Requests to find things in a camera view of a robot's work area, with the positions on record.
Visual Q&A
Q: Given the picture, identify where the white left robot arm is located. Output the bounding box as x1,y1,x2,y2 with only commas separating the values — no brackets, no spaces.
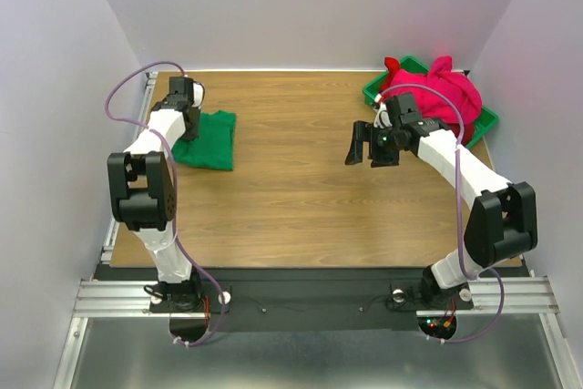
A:
107,76,205,312

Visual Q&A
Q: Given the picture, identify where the green t shirt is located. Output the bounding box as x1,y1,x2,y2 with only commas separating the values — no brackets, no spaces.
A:
172,110,237,171

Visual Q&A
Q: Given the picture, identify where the green plastic bin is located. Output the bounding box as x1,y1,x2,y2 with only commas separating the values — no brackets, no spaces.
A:
363,56,498,148

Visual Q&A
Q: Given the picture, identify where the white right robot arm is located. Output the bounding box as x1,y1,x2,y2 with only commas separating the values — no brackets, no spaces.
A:
345,93,538,307

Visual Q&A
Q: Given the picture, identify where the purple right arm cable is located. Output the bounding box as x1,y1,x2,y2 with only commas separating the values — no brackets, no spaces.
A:
375,83,506,345

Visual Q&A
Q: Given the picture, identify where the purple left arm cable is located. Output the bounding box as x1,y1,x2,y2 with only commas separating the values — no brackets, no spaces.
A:
105,60,229,348

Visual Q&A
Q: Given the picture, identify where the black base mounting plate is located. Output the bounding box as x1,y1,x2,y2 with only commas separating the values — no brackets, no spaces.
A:
144,268,473,335

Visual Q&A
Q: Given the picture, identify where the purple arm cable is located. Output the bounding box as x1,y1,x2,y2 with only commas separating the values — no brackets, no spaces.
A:
105,60,229,348
375,83,506,345

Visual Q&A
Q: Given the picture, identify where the pink t shirt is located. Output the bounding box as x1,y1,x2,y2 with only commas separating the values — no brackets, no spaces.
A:
390,56,483,125

